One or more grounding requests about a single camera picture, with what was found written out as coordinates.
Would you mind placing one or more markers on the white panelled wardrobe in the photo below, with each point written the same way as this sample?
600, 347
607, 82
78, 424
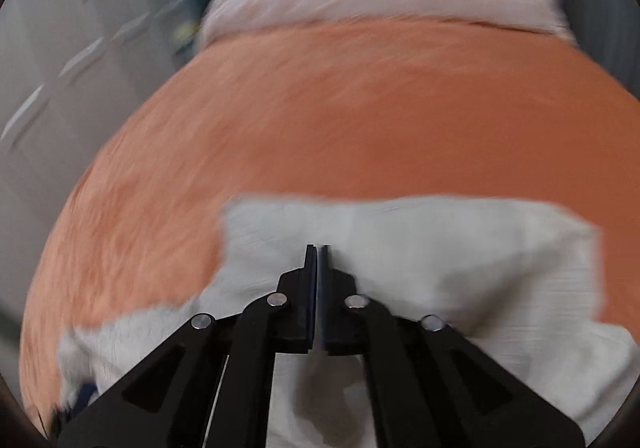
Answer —
72, 72

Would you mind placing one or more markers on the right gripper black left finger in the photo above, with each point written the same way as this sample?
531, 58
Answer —
208, 384

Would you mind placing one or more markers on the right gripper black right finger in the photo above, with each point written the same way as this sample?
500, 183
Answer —
428, 385

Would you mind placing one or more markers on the white crinkled garment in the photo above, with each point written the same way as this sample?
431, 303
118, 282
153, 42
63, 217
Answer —
522, 280

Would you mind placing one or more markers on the orange plush bed blanket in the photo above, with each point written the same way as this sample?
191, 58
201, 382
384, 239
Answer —
371, 109

